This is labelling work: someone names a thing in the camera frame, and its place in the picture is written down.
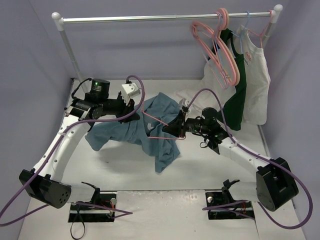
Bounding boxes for thin pink wire hanger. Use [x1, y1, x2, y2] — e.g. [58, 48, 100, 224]
[141, 99, 186, 141]

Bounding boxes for blue t shirt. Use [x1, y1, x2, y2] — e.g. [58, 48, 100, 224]
[85, 92, 180, 174]

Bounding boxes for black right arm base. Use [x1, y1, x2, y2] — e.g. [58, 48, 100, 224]
[205, 191, 255, 221]

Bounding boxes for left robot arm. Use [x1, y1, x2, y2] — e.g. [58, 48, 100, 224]
[19, 78, 144, 210]

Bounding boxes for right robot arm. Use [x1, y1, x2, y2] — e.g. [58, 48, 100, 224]
[162, 107, 299, 212]

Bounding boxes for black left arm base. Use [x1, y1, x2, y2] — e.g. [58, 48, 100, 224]
[68, 192, 117, 223]

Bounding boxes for green t shirt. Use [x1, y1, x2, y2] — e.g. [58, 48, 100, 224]
[218, 28, 247, 131]

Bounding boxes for white t shirt on hanger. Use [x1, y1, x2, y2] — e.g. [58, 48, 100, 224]
[235, 25, 271, 125]

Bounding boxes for pink hanger at rack end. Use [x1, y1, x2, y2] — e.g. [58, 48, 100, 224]
[248, 9, 273, 49]

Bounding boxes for pink hanger behind thick one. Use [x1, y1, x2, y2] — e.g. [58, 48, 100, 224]
[190, 21, 229, 90]

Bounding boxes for white clothes rack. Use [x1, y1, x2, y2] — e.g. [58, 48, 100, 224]
[51, 4, 284, 83]

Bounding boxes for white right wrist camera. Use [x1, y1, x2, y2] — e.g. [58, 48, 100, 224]
[179, 98, 190, 113]

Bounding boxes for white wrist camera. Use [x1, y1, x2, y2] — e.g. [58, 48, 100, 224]
[179, 98, 190, 113]
[121, 83, 141, 105]

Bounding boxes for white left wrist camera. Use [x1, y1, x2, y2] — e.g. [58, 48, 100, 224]
[121, 83, 141, 105]

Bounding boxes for blue wire hanger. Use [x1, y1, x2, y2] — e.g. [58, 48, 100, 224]
[231, 10, 250, 54]

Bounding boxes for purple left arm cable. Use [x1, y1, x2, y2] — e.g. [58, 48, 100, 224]
[0, 74, 146, 226]

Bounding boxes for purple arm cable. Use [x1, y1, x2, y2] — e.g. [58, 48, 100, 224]
[0, 74, 146, 226]
[188, 88, 313, 229]

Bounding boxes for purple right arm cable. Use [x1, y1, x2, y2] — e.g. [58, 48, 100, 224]
[188, 88, 313, 229]

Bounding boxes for black cable loop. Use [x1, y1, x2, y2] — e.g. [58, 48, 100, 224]
[70, 209, 88, 239]

